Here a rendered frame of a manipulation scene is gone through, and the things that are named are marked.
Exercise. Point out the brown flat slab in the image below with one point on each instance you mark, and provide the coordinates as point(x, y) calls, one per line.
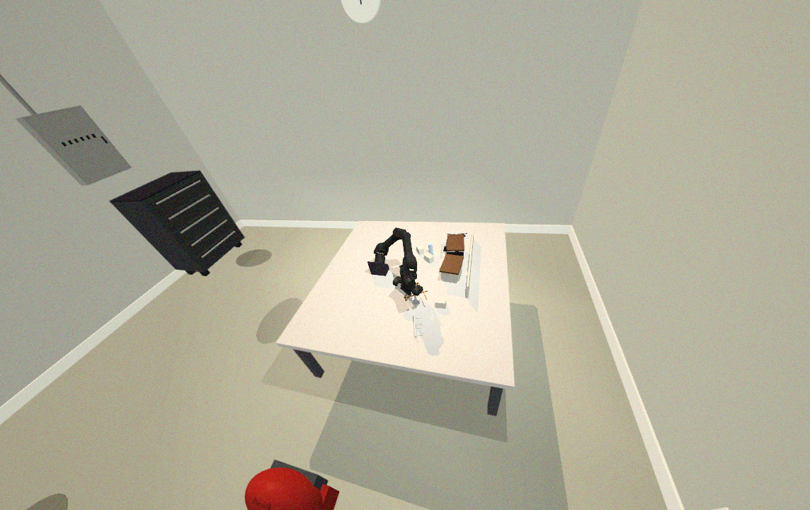
point(451, 267)
point(455, 242)

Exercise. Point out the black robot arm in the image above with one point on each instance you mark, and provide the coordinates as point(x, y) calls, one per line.
point(409, 260)

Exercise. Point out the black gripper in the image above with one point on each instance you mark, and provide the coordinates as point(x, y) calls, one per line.
point(416, 290)

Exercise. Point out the brown eyeglasses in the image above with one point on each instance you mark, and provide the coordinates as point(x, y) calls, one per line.
point(407, 296)

